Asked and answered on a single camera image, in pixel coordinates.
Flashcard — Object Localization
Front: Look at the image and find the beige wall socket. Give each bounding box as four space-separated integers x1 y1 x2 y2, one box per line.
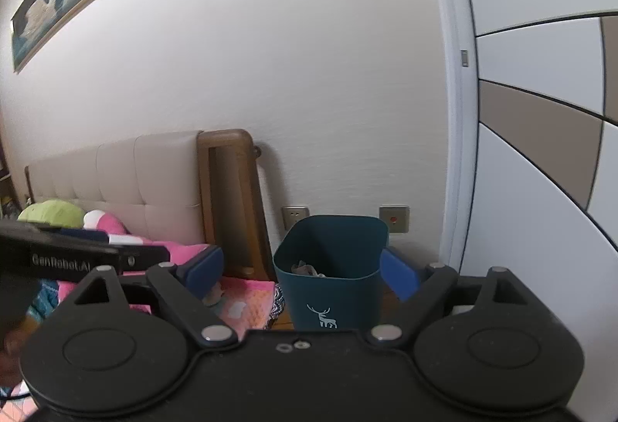
282 206 310 230

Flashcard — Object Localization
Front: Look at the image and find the pink plush toy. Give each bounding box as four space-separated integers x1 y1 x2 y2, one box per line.
82 208 214 281

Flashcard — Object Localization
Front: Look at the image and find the beige wall switch red light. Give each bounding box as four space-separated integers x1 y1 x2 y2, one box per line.
379 205 411 234

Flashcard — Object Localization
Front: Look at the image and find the teal deer print trash bin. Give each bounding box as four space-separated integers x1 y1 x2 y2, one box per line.
273 214 390 332

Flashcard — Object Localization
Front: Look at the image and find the pastel printed bedsheet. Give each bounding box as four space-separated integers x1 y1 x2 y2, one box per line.
48 276 287 332

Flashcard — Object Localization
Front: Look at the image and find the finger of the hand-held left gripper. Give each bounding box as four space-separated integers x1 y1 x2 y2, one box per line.
0 219 110 244
0 236 171 283

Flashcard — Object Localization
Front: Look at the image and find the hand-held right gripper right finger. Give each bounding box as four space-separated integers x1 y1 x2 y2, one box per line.
369 248 522 348

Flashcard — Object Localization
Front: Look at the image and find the teal blanket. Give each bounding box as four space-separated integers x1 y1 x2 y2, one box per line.
26 281 63 322

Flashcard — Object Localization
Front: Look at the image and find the beige padded headboard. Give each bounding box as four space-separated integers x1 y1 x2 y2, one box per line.
24 130 204 250

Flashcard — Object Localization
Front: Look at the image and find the green plush toy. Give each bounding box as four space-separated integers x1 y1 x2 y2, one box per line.
17 199 86 230

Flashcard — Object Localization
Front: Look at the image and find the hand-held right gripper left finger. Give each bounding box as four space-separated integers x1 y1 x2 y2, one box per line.
72 246 240 348

